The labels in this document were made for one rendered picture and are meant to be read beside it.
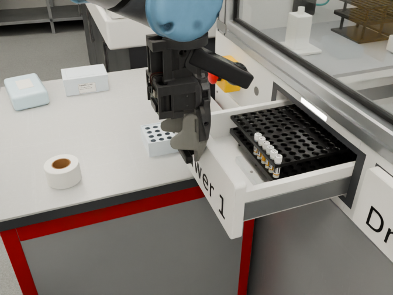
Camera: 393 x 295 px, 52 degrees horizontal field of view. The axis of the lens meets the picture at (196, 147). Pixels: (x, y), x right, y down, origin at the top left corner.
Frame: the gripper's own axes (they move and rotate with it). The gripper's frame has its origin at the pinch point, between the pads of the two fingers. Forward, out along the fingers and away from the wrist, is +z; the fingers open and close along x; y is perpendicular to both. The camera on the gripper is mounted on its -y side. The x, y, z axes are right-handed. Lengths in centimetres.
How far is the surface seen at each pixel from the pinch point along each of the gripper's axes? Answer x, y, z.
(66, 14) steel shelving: -379, 2, 75
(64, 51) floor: -316, 12, 90
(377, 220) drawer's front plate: 21.7, -20.9, 4.2
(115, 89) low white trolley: -58, 5, 14
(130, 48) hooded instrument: -82, -5, 11
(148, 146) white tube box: -20.1, 3.9, 11.4
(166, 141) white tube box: -19.9, -0.3, 11.0
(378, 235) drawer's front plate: 22.6, -21.0, 6.4
